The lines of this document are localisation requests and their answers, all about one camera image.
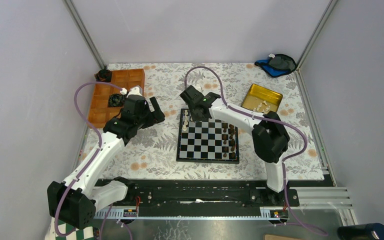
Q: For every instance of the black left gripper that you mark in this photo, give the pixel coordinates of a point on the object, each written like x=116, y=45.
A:
x=155, y=117

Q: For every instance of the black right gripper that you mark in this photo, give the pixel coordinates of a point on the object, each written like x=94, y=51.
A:
x=196, y=118

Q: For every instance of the gold metal tin box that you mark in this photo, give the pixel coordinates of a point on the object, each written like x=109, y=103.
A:
x=262, y=100

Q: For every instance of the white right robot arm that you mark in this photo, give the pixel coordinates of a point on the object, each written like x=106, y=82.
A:
x=269, y=136

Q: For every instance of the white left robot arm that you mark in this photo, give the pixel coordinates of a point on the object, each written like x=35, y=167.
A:
x=77, y=199

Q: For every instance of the black white chess board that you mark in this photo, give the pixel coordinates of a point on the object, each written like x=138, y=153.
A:
x=202, y=141

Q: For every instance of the dark chess pieces row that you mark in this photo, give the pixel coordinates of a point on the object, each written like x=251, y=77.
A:
x=229, y=146

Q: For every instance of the green white rolled chess mat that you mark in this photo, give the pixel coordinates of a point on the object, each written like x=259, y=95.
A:
x=78, y=234

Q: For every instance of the floral white table mat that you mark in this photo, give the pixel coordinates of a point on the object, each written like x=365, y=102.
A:
x=152, y=153

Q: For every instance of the dark rolled cloth in tray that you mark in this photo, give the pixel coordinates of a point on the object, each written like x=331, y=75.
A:
x=116, y=100

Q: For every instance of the orange wooden divided tray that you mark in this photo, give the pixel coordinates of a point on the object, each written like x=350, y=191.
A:
x=100, y=112

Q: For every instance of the dark rolled cloth corner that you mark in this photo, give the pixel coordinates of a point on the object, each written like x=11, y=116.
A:
x=103, y=75

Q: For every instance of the blue black cloth bundle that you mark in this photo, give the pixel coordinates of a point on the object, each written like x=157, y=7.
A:
x=277, y=65

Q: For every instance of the dark cylinder bottle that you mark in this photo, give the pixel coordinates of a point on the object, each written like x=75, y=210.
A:
x=369, y=231

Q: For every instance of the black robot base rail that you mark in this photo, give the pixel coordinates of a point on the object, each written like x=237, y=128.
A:
x=204, y=198

